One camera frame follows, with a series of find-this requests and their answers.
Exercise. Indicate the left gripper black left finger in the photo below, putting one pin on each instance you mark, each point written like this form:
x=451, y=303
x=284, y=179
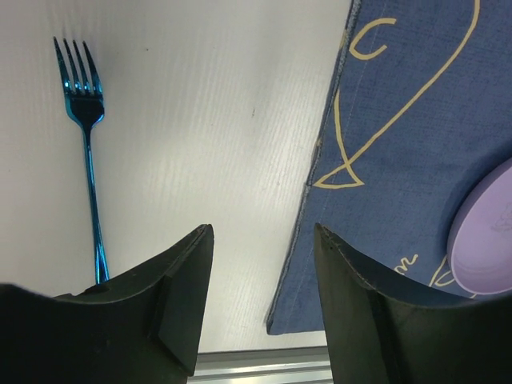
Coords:
x=143, y=326

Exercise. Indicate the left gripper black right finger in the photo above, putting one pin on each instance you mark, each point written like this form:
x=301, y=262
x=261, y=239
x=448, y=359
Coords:
x=382, y=327

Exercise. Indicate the purple plastic plate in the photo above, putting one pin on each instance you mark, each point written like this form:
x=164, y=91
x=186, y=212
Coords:
x=479, y=240

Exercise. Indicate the blue fish-pattern cloth placemat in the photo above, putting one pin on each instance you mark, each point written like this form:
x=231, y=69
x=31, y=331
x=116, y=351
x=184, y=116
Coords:
x=418, y=113

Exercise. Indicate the blue metal fork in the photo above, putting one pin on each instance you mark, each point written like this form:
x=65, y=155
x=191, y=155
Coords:
x=84, y=103

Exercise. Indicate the aluminium mounting rail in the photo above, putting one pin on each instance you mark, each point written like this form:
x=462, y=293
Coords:
x=297, y=365

